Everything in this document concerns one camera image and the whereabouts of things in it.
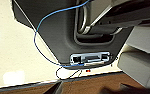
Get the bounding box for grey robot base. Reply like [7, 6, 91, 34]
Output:
[11, 0, 135, 67]

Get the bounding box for grey trash bin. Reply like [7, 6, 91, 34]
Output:
[117, 49, 150, 88]

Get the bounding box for thin black cable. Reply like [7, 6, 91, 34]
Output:
[55, 65, 86, 81]

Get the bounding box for small white cable box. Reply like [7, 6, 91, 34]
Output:
[68, 51, 114, 67]

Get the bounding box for blue cable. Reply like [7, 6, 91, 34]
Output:
[32, 0, 93, 69]

